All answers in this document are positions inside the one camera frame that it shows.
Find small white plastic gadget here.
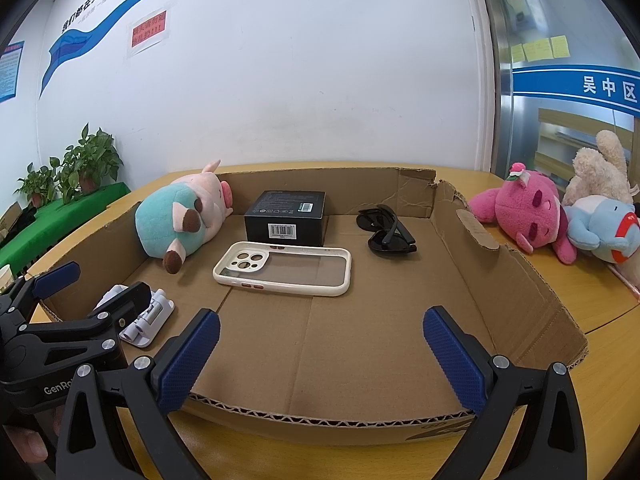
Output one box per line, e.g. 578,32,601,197
95,284,176,347

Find black product box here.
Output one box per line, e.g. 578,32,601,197
244,190,327,248

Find pink plush toy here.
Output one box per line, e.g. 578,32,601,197
467,162,581,266

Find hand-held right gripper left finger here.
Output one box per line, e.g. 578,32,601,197
54,307,222,480

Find brown cardboard carton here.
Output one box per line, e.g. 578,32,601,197
0,203,24,241

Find person's left hand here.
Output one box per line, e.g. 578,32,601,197
0,424,50,465

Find brown cardboard box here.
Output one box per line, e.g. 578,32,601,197
37,162,589,446

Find light blue plush toy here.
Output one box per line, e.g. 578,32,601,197
565,195,640,266

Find metal door frame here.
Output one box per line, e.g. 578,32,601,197
472,0,517,174

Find blue window band sign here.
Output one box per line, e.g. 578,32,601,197
512,65,640,117

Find cream clear phone case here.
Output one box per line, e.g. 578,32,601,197
212,241,353,299

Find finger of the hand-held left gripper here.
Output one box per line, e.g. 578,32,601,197
20,281,152,367
0,260,82,329

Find blue wall notice board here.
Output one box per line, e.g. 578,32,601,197
0,40,26,104

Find teal cow plush toy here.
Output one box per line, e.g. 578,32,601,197
135,159,235,275

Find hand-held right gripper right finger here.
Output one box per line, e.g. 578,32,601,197
422,305,587,480

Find potted green plant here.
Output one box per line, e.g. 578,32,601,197
14,162,63,209
57,122,125,196

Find red wall notice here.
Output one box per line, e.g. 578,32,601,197
125,7,171,59

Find beige plush toy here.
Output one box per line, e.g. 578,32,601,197
562,130,636,207

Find black sunglasses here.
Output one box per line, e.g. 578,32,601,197
356,204,418,259

